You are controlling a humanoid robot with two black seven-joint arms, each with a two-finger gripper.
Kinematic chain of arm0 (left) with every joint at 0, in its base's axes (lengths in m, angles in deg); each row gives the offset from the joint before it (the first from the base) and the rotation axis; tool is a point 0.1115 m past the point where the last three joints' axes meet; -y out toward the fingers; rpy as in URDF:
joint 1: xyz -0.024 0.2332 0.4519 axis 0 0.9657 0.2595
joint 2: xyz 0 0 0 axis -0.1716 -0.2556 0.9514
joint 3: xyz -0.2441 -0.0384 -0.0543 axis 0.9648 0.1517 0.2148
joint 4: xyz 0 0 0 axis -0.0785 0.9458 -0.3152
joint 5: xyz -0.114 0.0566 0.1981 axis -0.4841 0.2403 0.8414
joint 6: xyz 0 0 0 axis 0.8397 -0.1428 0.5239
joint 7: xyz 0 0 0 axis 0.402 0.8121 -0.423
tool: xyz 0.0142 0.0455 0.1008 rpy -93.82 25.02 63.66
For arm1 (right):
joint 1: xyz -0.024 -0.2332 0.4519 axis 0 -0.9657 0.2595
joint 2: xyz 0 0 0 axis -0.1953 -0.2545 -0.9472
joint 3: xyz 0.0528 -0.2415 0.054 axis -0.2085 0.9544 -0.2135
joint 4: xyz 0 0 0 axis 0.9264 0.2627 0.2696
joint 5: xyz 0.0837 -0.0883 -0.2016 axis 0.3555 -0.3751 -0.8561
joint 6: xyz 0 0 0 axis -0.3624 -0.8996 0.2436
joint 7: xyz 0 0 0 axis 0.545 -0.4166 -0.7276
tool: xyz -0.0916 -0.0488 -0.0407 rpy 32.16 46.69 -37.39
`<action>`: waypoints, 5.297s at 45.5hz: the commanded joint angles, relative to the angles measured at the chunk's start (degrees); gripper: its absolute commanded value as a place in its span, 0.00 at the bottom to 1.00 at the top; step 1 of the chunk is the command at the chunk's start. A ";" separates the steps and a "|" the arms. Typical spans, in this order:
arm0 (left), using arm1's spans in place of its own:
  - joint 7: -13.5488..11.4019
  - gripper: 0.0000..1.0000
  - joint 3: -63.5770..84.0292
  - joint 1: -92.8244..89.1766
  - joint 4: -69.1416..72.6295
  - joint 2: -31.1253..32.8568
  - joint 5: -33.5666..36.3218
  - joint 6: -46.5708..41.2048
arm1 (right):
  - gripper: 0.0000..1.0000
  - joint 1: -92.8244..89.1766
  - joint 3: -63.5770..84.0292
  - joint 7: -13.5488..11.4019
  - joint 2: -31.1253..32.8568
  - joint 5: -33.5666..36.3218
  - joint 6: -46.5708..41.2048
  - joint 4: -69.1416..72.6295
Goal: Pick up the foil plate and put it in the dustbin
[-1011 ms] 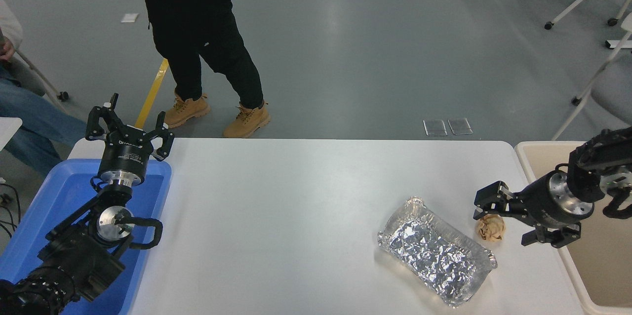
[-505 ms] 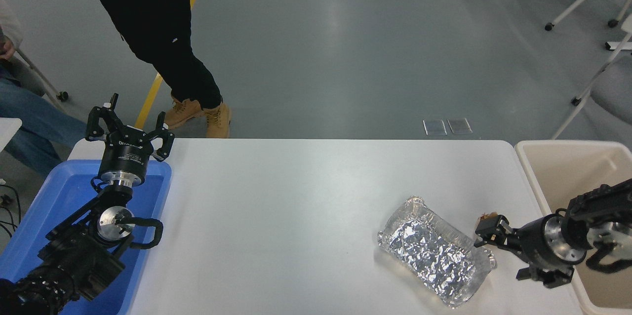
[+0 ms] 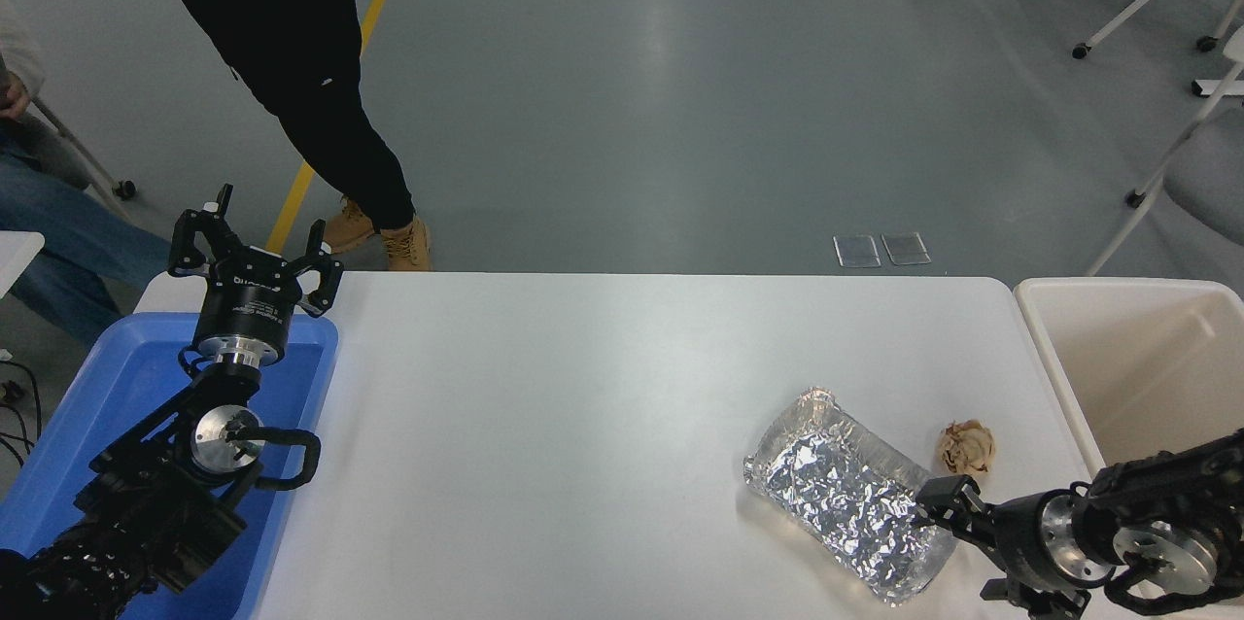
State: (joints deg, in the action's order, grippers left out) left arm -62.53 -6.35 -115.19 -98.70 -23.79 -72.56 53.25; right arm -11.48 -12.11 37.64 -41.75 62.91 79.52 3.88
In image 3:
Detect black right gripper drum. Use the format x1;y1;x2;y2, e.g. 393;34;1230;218
987;494;1062;602

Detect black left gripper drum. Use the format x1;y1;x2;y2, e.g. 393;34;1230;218
194;247;305;351

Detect silver foil tray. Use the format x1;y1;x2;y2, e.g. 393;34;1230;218
743;387;959;607

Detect clear floor plate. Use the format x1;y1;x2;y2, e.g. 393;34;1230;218
833;233;881;268
881;231;931;266

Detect crumpled tan paper ball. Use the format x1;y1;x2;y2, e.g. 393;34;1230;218
935;420;996;479

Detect seated person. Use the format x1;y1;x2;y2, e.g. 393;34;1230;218
0;0;178;349

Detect seated person's wheeled chair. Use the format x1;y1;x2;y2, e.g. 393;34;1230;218
0;97;137;224

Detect blue plastic tray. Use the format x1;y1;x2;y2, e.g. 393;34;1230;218
0;312;339;620

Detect small white side table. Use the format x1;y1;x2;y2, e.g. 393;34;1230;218
0;231;46;300

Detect large pale bin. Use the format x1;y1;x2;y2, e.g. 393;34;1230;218
1013;276;1244;620

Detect walking person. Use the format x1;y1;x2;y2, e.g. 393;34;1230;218
121;0;433;273

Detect white chair with grey seat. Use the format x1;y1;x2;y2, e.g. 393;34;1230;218
1084;25;1244;277

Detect black floor cables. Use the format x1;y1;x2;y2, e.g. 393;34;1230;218
0;362;42;468

